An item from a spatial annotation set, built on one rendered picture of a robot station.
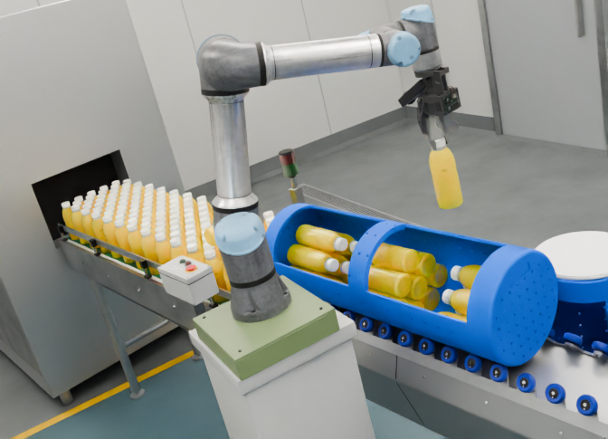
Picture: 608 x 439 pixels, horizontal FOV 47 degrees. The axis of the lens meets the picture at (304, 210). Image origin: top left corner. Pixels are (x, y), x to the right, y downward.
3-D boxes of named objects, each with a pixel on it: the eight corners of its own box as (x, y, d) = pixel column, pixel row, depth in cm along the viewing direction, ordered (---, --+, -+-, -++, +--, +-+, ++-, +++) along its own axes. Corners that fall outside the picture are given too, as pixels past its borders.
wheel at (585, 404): (597, 397, 150) (601, 398, 151) (577, 391, 153) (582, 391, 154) (592, 418, 149) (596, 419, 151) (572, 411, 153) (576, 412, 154)
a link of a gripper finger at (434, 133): (441, 153, 180) (438, 118, 177) (423, 152, 184) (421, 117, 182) (449, 150, 181) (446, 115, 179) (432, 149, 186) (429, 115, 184)
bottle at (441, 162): (437, 204, 197) (423, 142, 190) (462, 198, 196) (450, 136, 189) (440, 214, 190) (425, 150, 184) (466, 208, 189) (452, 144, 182)
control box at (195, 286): (194, 306, 231) (185, 278, 227) (166, 292, 246) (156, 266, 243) (220, 291, 236) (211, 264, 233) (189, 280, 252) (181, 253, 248)
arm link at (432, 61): (403, 57, 177) (424, 47, 181) (407, 74, 179) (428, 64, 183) (425, 55, 171) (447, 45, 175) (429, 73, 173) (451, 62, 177)
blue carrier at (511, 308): (503, 391, 166) (479, 291, 155) (277, 303, 233) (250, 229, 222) (566, 324, 181) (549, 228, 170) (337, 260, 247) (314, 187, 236)
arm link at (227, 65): (199, 46, 147) (422, 22, 155) (196, 42, 157) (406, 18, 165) (207, 101, 151) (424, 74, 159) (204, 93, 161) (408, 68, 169)
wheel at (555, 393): (565, 386, 155) (569, 387, 157) (546, 379, 159) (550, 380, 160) (559, 406, 155) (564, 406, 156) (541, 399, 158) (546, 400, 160)
